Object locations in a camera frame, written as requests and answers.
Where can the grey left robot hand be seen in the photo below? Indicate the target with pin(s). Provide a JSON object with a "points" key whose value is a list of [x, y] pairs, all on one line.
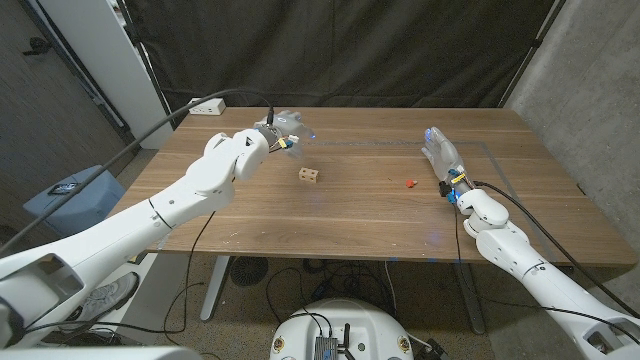
{"points": [[287, 125]]}

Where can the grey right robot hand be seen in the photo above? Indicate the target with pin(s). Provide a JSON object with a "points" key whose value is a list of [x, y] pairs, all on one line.
{"points": [[445, 155]]}

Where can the red-headed wooden screw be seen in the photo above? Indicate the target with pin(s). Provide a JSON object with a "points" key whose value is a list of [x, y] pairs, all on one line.
{"points": [[410, 183]]}

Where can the wooden block with holes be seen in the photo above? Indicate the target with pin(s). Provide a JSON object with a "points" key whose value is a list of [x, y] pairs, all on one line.
{"points": [[308, 175]]}

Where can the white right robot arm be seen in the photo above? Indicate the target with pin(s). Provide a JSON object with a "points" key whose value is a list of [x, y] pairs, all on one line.
{"points": [[505, 245]]}

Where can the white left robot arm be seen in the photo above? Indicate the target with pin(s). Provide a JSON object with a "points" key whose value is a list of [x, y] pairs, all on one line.
{"points": [[200, 180]]}

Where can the white power strip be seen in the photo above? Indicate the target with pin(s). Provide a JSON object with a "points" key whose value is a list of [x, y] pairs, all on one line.
{"points": [[206, 106]]}

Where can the black backdrop curtain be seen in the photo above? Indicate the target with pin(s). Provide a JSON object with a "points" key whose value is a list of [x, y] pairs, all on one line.
{"points": [[340, 50]]}

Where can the black backdrop stand pole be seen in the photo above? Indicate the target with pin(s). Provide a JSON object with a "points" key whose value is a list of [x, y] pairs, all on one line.
{"points": [[535, 45], [145, 65]]}

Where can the grey table leg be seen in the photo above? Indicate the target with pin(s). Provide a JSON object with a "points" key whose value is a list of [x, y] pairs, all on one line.
{"points": [[470, 300]]}

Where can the round black floor fan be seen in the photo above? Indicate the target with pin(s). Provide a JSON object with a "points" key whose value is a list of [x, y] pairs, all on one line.
{"points": [[248, 271]]}

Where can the white table leg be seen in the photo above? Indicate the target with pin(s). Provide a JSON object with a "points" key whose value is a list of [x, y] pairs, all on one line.
{"points": [[215, 290]]}

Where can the white pillar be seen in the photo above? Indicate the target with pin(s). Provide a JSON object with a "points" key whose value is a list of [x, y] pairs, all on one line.
{"points": [[110, 60]]}

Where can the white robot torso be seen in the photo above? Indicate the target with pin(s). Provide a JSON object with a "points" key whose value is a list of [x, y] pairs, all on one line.
{"points": [[345, 320]]}

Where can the blue stool with phone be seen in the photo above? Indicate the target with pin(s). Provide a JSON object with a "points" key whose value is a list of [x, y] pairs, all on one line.
{"points": [[85, 205]]}

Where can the black phone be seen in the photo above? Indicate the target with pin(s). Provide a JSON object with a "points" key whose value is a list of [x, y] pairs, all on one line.
{"points": [[63, 189]]}

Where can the grey sneaker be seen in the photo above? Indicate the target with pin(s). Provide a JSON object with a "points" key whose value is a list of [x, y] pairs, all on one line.
{"points": [[107, 297]]}

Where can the black wall rail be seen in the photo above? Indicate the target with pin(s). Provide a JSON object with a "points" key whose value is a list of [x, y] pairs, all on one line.
{"points": [[75, 70]]}

